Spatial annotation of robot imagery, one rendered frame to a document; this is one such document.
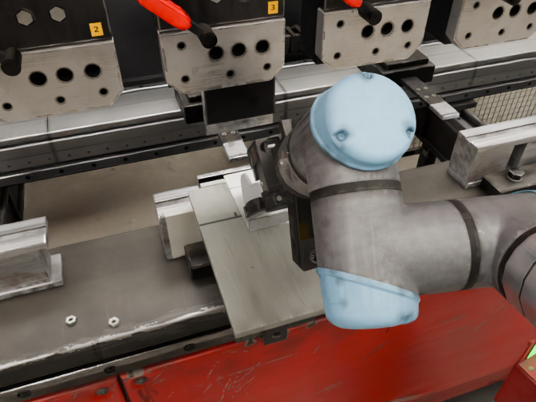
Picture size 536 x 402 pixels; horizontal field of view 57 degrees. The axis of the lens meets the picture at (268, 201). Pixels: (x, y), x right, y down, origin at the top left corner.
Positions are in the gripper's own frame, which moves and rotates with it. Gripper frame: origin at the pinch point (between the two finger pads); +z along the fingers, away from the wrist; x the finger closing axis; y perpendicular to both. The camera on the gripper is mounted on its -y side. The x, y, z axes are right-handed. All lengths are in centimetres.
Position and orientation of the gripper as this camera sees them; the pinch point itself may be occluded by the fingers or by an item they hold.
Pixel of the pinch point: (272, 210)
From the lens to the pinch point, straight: 70.1
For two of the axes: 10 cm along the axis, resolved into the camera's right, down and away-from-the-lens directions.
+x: -9.4, 2.3, -2.5
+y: -2.6, -9.6, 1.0
